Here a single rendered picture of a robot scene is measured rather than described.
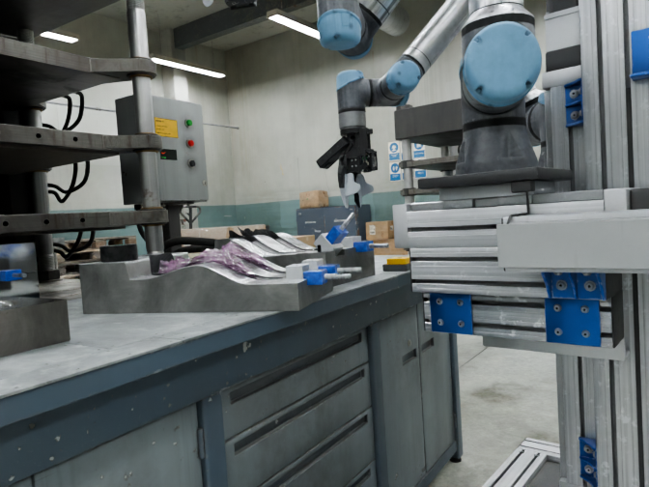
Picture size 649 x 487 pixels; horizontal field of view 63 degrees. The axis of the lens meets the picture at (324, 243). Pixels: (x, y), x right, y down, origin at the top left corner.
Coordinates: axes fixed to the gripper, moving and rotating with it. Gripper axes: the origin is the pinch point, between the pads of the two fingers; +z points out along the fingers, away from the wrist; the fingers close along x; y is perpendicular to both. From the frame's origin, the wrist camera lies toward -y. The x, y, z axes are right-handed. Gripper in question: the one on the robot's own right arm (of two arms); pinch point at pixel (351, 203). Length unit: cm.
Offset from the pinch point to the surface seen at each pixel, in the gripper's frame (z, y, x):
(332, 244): 10.4, 1.2, -12.7
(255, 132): -162, -582, 664
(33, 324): 17, -11, -84
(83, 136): -27, -79, -27
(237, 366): 30, 4, -54
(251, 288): 16, 4, -48
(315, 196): -29, -417, 607
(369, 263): 17.1, 2.0, 4.9
